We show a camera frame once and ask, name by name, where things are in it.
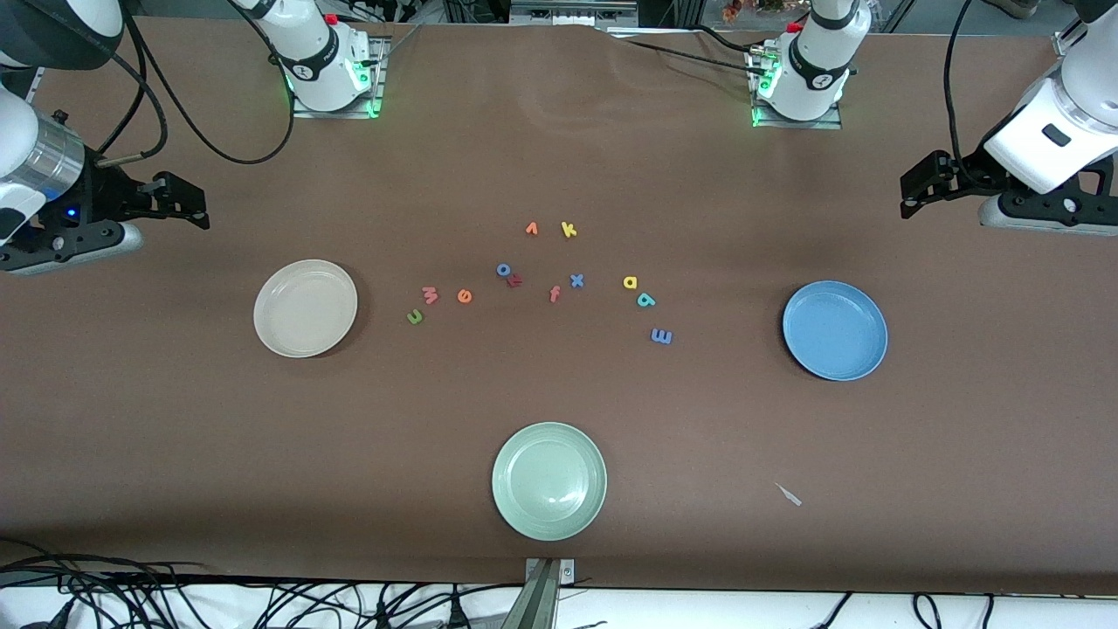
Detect beige brown plate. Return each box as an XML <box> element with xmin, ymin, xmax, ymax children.
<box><xmin>253</xmin><ymin>259</ymin><xmax>359</xmax><ymax>359</ymax></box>

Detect blue plate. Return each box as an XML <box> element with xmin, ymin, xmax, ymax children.
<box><xmin>782</xmin><ymin>280</ymin><xmax>889</xmax><ymax>383</ymax></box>

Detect dried orange flowers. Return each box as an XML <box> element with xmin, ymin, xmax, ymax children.
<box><xmin>721</xmin><ymin>0</ymin><xmax>809</xmax><ymax>23</ymax></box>

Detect brown table cover sheet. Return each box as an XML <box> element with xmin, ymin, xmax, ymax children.
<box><xmin>0</xmin><ymin>16</ymin><xmax>1118</xmax><ymax>595</ymax></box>

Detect pale green plate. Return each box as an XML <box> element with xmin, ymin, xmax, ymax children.
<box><xmin>491</xmin><ymin>421</ymin><xmax>609</xmax><ymax>543</ymax></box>

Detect grey metal pole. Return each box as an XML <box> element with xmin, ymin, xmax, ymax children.
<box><xmin>500</xmin><ymin>559</ymin><xmax>562</xmax><ymax>629</ymax></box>

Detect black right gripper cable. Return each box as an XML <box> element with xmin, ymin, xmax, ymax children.
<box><xmin>94</xmin><ymin>9</ymin><xmax>169</xmax><ymax>167</ymax></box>

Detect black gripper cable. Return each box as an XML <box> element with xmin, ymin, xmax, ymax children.
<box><xmin>942</xmin><ymin>0</ymin><xmax>975</xmax><ymax>176</ymax></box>
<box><xmin>94</xmin><ymin>9</ymin><xmax>169</xmax><ymax>167</ymax></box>

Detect black right arm cable loop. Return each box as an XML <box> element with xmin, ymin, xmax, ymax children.
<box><xmin>122</xmin><ymin>0</ymin><xmax>296</xmax><ymax>165</ymax></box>

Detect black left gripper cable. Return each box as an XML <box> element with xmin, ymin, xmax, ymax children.
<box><xmin>942</xmin><ymin>0</ymin><xmax>975</xmax><ymax>176</ymax></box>

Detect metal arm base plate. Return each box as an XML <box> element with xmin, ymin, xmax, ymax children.
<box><xmin>291</xmin><ymin>37</ymin><xmax>387</xmax><ymax>120</ymax></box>
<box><xmin>749</xmin><ymin>48</ymin><xmax>844</xmax><ymax>131</ymax></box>

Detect black cable tangle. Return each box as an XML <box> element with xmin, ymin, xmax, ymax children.
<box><xmin>0</xmin><ymin>537</ymin><xmax>525</xmax><ymax>629</ymax></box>

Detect aluminium frame piece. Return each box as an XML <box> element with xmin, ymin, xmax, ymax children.
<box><xmin>509</xmin><ymin>0</ymin><xmax>640</xmax><ymax>27</ymax></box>

